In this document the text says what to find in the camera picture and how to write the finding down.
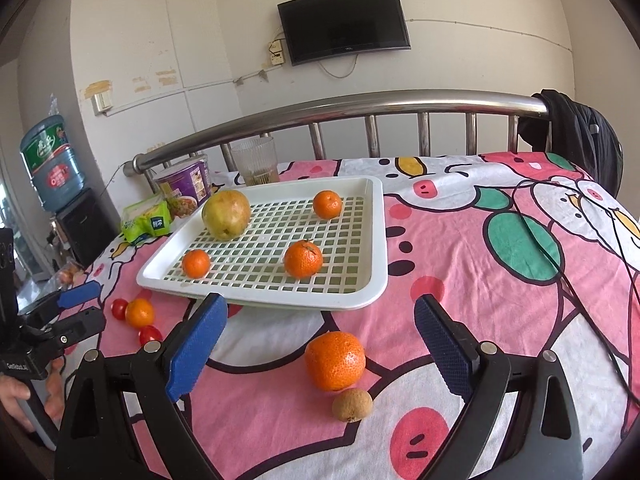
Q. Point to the wall mounted black television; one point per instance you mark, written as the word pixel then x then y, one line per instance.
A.
pixel 315 30

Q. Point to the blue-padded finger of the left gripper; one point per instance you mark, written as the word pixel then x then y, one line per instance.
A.
pixel 78 295

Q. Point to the clear ribbed plastic cup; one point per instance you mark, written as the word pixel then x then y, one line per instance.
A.
pixel 256 159

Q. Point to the orange tangerine under gripper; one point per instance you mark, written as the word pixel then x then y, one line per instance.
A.
pixel 335 361

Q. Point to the large yellow pear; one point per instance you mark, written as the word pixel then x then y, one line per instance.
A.
pixel 226 215

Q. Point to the small tangerine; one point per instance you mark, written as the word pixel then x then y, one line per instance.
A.
pixel 139 313
pixel 195 264

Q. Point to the wall power socket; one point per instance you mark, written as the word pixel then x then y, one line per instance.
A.
pixel 276 52

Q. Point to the black jacket on rail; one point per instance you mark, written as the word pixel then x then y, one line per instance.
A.
pixel 580 134

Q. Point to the blue water dispenser bottle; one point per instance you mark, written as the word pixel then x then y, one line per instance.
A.
pixel 51 164

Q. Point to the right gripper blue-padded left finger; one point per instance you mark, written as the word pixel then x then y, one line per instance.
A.
pixel 192 343

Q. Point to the purple instant noodle cup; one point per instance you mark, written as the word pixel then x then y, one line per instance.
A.
pixel 185 185

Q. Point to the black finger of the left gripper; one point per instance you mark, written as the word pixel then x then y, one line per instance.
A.
pixel 77 327

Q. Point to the white perforated plastic tray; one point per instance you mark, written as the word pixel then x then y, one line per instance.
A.
pixel 249 270

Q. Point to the wall light switch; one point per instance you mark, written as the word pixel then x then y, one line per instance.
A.
pixel 102 102

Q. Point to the red cherry tomato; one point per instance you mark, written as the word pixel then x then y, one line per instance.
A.
pixel 119 308
pixel 149 333

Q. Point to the medium orange tangerine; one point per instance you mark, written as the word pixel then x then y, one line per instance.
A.
pixel 302 259

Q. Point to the large orange tangerine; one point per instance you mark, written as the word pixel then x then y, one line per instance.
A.
pixel 327 205

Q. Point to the black water dispenser cabinet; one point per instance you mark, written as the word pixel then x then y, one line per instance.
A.
pixel 85 226

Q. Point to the steel bed headboard rail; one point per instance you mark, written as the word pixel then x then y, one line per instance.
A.
pixel 369 107

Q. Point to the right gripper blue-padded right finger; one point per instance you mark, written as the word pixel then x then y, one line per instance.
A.
pixel 452 347

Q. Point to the green snack packet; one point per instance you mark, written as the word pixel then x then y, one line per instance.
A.
pixel 149 218

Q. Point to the bag of fruit on floor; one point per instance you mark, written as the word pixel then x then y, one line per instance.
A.
pixel 71 275

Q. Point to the brown longan fruit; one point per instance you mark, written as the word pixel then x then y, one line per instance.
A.
pixel 352 405

